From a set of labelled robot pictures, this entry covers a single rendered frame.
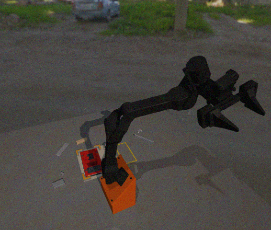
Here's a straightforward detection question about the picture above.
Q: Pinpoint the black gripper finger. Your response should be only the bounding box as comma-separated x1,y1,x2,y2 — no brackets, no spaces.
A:
209,108,239,132
244,87,265,116

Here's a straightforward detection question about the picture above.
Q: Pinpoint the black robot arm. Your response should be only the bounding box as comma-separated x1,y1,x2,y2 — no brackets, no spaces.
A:
101,56,239,186

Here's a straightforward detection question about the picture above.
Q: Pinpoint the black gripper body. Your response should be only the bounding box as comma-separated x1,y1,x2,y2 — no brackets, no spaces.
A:
197,80,258,128

